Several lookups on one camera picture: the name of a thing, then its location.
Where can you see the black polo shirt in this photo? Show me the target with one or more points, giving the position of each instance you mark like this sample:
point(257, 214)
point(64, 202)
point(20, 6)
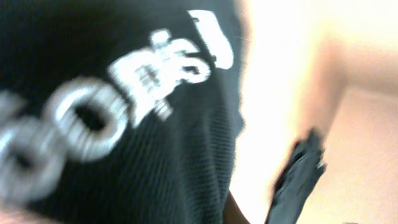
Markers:
point(119, 111)

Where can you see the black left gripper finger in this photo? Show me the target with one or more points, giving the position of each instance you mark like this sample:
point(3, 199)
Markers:
point(298, 180)

